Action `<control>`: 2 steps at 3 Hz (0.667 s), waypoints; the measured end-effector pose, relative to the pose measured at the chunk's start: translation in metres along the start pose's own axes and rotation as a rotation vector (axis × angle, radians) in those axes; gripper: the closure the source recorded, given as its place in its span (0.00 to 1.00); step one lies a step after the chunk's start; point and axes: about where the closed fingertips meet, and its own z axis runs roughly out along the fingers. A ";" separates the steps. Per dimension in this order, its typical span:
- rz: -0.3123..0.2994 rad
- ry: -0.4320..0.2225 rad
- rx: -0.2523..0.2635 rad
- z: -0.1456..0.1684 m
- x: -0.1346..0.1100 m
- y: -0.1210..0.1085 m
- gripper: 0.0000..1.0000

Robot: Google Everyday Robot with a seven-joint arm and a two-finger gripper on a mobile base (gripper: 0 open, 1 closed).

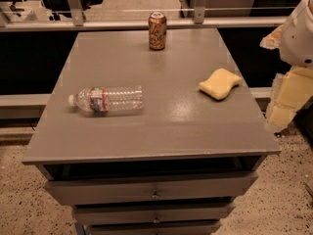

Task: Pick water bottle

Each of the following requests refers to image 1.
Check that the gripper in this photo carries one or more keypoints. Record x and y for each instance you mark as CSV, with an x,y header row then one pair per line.
x,y
297,41

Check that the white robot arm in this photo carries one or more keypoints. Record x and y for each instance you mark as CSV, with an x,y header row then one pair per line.
x,y
294,40

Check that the clear plastic water bottle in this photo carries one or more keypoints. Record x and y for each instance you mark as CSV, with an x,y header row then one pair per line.
x,y
108,99

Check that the yellow sponge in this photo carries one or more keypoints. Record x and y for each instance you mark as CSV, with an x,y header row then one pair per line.
x,y
220,83

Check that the grey drawer cabinet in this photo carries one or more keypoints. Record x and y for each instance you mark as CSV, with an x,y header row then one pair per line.
x,y
178,131

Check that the gold soda can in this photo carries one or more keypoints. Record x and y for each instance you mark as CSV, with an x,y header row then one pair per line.
x,y
157,30

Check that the middle grey drawer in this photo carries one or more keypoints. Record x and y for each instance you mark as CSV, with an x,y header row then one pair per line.
x,y
156,213

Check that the grey drawer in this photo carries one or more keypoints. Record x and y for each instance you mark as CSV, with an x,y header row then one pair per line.
x,y
156,213
144,189
168,228

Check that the bottom grey drawer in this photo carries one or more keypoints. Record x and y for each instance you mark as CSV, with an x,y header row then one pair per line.
x,y
168,228

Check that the top grey drawer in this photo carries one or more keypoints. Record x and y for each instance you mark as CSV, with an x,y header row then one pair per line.
x,y
144,189

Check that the metal railing frame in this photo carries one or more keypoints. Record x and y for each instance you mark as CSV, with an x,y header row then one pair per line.
x,y
193,14

